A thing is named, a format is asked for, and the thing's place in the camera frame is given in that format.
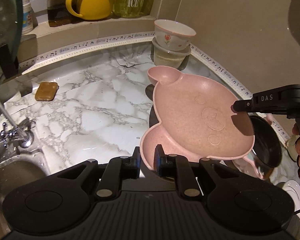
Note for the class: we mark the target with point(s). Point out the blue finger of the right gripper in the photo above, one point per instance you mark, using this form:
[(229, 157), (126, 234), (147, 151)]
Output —
[(242, 106)]

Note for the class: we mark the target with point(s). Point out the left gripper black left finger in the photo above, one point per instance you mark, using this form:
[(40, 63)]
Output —
[(117, 170)]

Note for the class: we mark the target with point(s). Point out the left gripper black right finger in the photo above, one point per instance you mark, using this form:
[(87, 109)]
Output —
[(176, 167)]

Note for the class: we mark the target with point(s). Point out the steel bowl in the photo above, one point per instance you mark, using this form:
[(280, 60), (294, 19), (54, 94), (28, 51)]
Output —
[(266, 153)]

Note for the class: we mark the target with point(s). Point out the pink bear-shaped plate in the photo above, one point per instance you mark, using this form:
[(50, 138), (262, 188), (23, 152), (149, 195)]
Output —
[(195, 119)]

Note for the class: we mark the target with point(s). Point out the clear plastic lidded container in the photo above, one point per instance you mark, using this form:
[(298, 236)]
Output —
[(165, 57)]

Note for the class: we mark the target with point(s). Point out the white plate at right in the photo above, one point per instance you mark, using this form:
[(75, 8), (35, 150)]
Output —
[(293, 189)]

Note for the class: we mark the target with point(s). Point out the white floral ceramic bowl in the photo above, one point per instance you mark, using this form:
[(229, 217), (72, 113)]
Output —
[(173, 35)]

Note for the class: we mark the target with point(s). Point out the chrome sink faucet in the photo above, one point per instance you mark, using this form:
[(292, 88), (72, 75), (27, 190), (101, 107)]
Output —
[(22, 133)]

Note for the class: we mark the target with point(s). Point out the brown soap bar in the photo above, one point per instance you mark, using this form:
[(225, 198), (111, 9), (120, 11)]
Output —
[(46, 91)]

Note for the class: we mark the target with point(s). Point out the stainless steel sink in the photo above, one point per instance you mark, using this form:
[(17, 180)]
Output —
[(18, 166)]

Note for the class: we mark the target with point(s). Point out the yellow mug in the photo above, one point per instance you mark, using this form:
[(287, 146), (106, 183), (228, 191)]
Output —
[(89, 10)]

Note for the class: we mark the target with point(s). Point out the dark glass jar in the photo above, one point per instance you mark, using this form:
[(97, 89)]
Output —
[(58, 14)]

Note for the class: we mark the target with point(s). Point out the small white plastic bottle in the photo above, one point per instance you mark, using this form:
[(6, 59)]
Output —
[(27, 17)]

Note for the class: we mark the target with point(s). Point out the metal colander with green rim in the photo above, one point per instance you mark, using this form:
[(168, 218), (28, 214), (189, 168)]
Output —
[(11, 17)]

